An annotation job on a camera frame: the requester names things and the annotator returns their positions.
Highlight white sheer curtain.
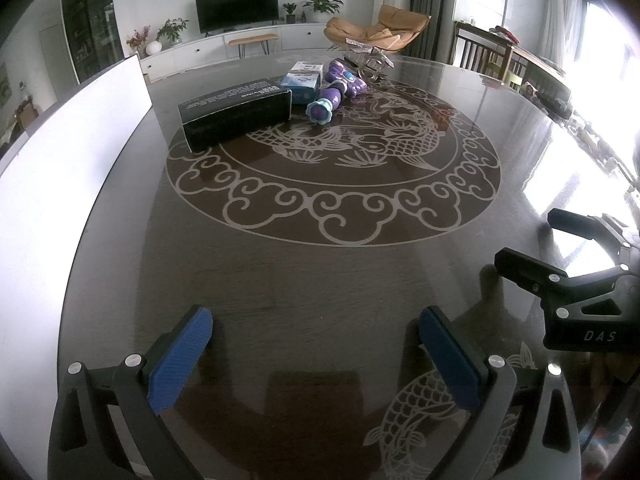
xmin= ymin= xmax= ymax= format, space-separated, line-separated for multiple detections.
xmin=542 ymin=0 xmax=591 ymax=63

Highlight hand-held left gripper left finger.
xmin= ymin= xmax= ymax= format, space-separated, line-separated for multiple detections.
xmin=47 ymin=304 xmax=215 ymax=480

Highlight dark wooden chair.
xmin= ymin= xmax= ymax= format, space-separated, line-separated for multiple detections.
xmin=452 ymin=20 xmax=516 ymax=83

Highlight crumpled silver foil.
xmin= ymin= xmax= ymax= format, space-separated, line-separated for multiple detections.
xmin=345 ymin=37 xmax=396 ymax=68

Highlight bushy green potted plant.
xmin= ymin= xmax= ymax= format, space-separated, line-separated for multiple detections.
xmin=156 ymin=17 xmax=190 ymax=46

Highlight white television cabinet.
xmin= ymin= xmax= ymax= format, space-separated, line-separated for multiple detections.
xmin=137 ymin=22 xmax=341 ymax=81

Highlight dark patterned desktop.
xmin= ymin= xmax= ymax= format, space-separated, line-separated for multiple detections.
xmin=57 ymin=47 xmax=640 ymax=480

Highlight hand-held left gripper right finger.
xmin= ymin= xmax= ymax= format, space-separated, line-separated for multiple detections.
xmin=418 ymin=306 xmax=583 ymax=480

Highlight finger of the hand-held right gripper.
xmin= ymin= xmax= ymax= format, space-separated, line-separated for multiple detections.
xmin=494 ymin=247 xmax=627 ymax=319
xmin=547 ymin=208 xmax=637 ymax=266

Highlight wooden bench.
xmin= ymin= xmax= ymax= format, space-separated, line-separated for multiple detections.
xmin=228 ymin=33 xmax=279 ymax=58

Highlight black television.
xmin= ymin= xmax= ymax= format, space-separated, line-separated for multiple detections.
xmin=195 ymin=0 xmax=279 ymax=36

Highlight grey curtain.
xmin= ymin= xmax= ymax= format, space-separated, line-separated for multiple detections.
xmin=411 ymin=0 xmax=460 ymax=63

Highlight red flowers in vase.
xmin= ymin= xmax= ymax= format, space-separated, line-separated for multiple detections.
xmin=126 ymin=25 xmax=152 ymax=56

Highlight dark glass cabinet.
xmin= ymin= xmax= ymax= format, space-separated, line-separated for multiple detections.
xmin=60 ymin=0 xmax=126 ymax=86

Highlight black printed box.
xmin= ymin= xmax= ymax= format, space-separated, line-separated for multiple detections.
xmin=177 ymin=77 xmax=293 ymax=153

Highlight large green potted plant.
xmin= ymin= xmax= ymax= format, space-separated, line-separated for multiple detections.
xmin=301 ymin=0 xmax=345 ymax=23

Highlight blue and white box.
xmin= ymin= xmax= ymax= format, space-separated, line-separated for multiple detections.
xmin=278 ymin=61 xmax=325 ymax=106

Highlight purple flower toy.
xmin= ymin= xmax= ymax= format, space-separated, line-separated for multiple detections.
xmin=306 ymin=85 xmax=347 ymax=126

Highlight orange lounge chair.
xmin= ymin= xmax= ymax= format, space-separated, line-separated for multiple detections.
xmin=324 ymin=4 xmax=432 ymax=55

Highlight white partition board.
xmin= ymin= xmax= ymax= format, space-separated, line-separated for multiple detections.
xmin=0 ymin=52 xmax=153 ymax=461

